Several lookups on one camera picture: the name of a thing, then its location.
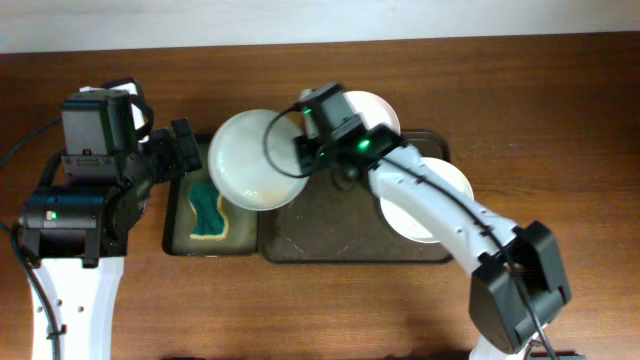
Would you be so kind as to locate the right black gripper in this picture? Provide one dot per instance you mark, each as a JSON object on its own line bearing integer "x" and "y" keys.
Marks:
{"x": 315, "y": 160}

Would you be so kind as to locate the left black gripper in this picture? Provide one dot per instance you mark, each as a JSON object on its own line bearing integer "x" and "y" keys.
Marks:
{"x": 185, "y": 145}

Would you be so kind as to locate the white pink plate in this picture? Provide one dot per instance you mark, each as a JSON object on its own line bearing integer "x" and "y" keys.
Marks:
{"x": 373, "y": 110}

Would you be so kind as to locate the light blue plate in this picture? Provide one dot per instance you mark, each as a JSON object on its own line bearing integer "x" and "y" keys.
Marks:
{"x": 252, "y": 166}

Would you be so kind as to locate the green yellow sponge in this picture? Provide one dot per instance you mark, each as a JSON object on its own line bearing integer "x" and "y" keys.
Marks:
{"x": 211, "y": 221}

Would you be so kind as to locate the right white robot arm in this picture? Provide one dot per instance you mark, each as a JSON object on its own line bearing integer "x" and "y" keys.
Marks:
{"x": 519, "y": 283}

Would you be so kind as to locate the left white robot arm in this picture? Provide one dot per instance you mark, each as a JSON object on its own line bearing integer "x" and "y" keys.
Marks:
{"x": 75, "y": 229}

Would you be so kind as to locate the brown serving tray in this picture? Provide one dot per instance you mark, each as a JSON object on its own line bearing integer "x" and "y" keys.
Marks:
{"x": 324, "y": 224}

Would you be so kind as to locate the white cream plate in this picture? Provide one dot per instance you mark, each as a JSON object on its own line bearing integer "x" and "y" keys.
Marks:
{"x": 405, "y": 225}

